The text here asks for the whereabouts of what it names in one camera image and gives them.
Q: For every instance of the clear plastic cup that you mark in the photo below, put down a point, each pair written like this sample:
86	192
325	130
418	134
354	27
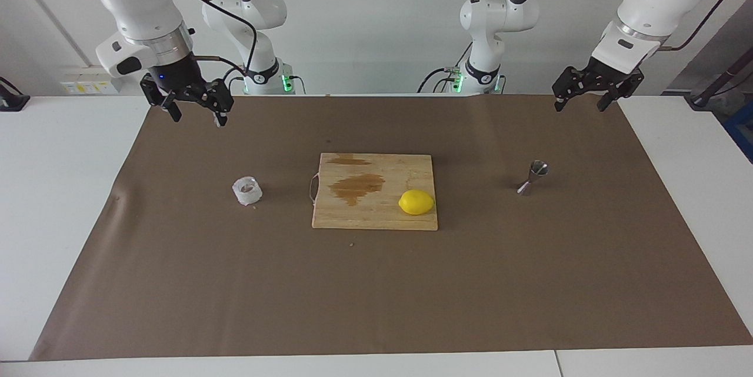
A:
238	192

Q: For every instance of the wooden cutting board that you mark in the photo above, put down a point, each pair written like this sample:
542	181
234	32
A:
382	218

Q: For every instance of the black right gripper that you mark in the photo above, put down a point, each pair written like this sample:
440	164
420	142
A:
176	77

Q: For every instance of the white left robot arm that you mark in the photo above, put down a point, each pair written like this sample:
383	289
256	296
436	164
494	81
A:
653	6

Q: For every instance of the brown paper table mat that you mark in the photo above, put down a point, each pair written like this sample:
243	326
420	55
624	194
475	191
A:
176	277

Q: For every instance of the black stand pole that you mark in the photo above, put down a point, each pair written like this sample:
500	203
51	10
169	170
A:
715	84

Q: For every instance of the white wall socket box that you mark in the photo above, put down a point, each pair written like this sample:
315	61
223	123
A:
88	86

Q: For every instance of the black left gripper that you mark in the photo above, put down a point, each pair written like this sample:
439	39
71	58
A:
612	76

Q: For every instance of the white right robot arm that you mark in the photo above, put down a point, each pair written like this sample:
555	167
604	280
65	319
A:
141	0

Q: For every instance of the yellow lemon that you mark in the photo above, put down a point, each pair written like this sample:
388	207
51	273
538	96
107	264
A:
416	202

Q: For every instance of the steel cocktail jigger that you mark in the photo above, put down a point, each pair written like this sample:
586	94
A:
536	171

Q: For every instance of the black clamp mount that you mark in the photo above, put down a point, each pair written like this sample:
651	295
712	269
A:
12	100

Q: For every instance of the blue crate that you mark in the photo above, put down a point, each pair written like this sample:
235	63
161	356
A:
742	133

